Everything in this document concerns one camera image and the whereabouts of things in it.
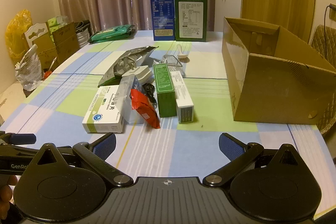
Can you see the person's left hand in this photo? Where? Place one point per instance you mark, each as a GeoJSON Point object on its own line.
{"type": "Point", "coordinates": [6, 192]}

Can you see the white ointment box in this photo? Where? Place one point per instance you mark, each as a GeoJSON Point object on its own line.
{"type": "Point", "coordinates": [183, 98]}

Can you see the green foil packet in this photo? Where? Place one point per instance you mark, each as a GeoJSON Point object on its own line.
{"type": "Point", "coordinates": [105, 39]}
{"type": "Point", "coordinates": [115, 29]}

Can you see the white wall socket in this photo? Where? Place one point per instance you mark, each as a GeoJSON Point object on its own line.
{"type": "Point", "coordinates": [332, 12]}

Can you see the white medicine box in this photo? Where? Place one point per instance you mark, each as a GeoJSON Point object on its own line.
{"type": "Point", "coordinates": [105, 111]}

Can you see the silver foil bag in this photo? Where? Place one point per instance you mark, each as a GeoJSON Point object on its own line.
{"type": "Point", "coordinates": [128, 58]}

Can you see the brown cardboard box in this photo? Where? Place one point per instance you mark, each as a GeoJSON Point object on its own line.
{"type": "Point", "coordinates": [273, 82]}

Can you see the tall blue carton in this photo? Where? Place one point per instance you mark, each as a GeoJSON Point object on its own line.
{"type": "Point", "coordinates": [162, 11]}

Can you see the red snack packet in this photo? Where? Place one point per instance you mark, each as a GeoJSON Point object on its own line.
{"type": "Point", "coordinates": [144, 111]}

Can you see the stack of white bowls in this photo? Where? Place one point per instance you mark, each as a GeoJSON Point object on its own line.
{"type": "Point", "coordinates": [82, 36]}

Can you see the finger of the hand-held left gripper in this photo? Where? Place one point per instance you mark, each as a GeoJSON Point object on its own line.
{"type": "Point", "coordinates": [15, 151]}
{"type": "Point", "coordinates": [23, 138]}

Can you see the white plastic spoon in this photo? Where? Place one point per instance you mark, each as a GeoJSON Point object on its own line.
{"type": "Point", "coordinates": [182, 55]}

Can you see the white charger dock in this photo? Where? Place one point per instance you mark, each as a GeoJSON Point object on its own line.
{"type": "Point", "coordinates": [140, 73]}

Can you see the clear plastic bag with clip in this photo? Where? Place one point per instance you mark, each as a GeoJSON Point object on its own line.
{"type": "Point", "coordinates": [173, 61]}

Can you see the quilted chair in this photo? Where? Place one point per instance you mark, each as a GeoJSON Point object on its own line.
{"type": "Point", "coordinates": [324, 37]}

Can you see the white plastic bag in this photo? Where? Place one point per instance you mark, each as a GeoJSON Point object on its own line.
{"type": "Point", "coordinates": [29, 69]}

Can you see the slender green box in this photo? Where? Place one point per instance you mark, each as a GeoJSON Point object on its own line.
{"type": "Point", "coordinates": [164, 87]}

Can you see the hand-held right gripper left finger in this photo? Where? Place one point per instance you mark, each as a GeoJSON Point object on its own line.
{"type": "Point", "coordinates": [105, 146]}

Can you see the yellow plastic bag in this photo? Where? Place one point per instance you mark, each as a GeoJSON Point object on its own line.
{"type": "Point", "coordinates": [18, 27]}

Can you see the green tissue packs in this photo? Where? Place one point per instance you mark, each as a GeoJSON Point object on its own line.
{"type": "Point", "coordinates": [56, 23]}

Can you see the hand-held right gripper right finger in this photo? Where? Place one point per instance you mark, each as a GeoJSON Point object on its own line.
{"type": "Point", "coordinates": [231, 146]}

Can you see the clear plastic box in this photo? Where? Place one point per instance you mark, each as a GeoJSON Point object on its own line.
{"type": "Point", "coordinates": [126, 98]}

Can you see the tall green carton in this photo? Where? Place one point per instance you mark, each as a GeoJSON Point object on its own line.
{"type": "Point", "coordinates": [190, 19]}

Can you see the thin metal tool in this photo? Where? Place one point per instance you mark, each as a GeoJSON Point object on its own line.
{"type": "Point", "coordinates": [53, 64]}

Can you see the checked tablecloth desktop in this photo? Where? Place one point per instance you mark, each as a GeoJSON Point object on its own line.
{"type": "Point", "coordinates": [183, 150]}

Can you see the brown cardboard carton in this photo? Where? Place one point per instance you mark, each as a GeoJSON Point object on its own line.
{"type": "Point", "coordinates": [46, 52]}
{"type": "Point", "coordinates": [67, 41]}

